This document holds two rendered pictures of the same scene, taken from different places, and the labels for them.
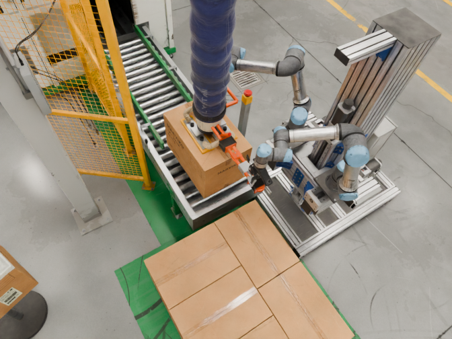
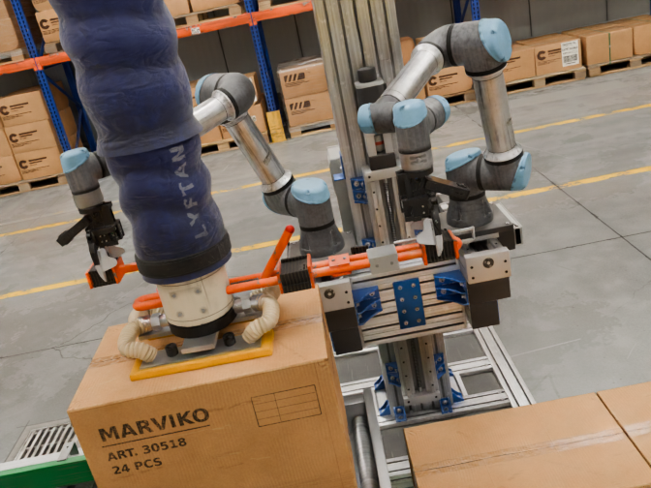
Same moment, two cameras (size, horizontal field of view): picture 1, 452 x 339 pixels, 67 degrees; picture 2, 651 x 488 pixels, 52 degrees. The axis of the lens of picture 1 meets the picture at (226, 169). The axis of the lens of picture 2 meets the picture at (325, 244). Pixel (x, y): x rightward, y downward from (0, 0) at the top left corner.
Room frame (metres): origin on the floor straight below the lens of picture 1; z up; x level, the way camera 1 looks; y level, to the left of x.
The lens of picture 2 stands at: (0.35, 1.11, 1.86)
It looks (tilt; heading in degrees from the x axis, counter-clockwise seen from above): 22 degrees down; 310
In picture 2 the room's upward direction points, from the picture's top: 12 degrees counter-clockwise
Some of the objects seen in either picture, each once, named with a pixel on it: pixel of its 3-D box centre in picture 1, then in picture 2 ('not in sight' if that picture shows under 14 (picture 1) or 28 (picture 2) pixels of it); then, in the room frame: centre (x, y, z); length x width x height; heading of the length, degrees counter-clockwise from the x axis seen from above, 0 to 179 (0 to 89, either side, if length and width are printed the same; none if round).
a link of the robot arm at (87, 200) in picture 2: not in sight; (88, 198); (1.94, 0.12, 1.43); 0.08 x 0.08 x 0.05
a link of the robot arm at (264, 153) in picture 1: (264, 153); (412, 125); (1.10, -0.20, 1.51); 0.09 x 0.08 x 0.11; 93
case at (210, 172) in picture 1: (206, 145); (225, 405); (1.56, 0.17, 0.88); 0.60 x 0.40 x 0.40; 39
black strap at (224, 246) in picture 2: (209, 106); (183, 250); (1.56, 0.16, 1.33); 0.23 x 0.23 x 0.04
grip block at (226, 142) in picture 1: (227, 143); (295, 273); (1.36, 0.01, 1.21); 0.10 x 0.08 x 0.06; 127
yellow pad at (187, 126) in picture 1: (196, 132); (201, 349); (1.51, 0.24, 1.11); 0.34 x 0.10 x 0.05; 37
